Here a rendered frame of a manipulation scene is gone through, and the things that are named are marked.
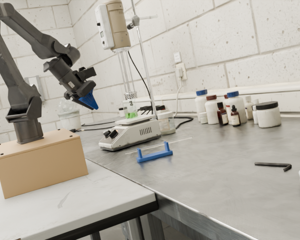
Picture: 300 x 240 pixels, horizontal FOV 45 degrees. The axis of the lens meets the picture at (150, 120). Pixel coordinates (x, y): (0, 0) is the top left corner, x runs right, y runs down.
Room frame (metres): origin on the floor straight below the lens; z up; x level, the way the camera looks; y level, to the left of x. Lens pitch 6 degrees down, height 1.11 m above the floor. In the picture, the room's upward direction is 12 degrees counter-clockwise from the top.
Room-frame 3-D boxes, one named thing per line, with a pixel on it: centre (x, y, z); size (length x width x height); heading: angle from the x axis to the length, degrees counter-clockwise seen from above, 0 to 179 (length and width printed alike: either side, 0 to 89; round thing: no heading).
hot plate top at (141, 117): (1.33, 0.05, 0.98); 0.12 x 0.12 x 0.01; 28
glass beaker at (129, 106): (1.34, 0.07, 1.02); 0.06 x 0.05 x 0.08; 144
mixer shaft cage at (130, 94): (1.78, 0.07, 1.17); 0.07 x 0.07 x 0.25
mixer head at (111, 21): (1.77, 0.09, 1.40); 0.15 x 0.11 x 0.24; 113
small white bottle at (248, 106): (1.31, -0.37, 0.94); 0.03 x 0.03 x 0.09
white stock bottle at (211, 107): (1.39, -0.25, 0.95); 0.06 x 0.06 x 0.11
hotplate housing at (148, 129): (1.32, 0.08, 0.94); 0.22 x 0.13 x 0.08; 118
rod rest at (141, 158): (0.99, 0.01, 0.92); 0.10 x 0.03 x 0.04; 103
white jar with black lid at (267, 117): (1.11, -0.36, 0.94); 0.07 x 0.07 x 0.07
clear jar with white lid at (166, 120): (1.37, -0.06, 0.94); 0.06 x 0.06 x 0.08
